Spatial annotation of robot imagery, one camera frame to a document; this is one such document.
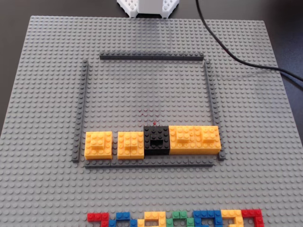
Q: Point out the yellow brick cube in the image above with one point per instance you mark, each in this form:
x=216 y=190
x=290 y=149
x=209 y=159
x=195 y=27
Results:
x=182 y=147
x=130 y=152
x=98 y=151
x=208 y=147

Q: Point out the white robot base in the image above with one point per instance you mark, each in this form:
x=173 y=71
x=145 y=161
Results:
x=149 y=7

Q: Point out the black brick cube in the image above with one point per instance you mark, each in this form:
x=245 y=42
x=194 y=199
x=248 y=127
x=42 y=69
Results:
x=156 y=151

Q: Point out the dark grey brick strip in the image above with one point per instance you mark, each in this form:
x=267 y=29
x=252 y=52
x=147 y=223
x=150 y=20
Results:
x=151 y=56
x=213 y=106
x=149 y=163
x=80 y=111

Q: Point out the yellow brick letter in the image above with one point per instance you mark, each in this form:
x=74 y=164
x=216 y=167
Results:
x=154 y=215
x=232 y=214

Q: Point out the green brick letter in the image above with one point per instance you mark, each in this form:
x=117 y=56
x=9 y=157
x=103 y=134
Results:
x=180 y=215

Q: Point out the grey studded baseplate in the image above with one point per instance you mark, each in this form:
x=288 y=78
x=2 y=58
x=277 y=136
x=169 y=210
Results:
x=47 y=94

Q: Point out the blue brick letter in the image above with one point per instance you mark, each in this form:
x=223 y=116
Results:
x=206 y=214
x=122 y=216

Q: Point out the red brick letter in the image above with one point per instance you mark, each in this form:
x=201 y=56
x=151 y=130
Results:
x=253 y=213
x=94 y=217

